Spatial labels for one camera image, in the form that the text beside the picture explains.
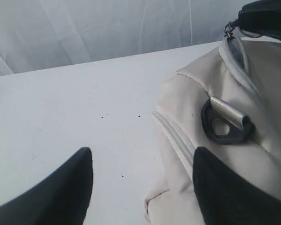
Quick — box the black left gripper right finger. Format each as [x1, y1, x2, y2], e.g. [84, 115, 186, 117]
[192, 147, 281, 225]

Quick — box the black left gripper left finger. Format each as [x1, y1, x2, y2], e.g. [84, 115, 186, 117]
[0, 147, 94, 225]

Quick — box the beige duffel bag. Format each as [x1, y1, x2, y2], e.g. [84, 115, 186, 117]
[144, 0, 281, 225]

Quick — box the white backdrop curtain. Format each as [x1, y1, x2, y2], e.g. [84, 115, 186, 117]
[0, 0, 246, 76]

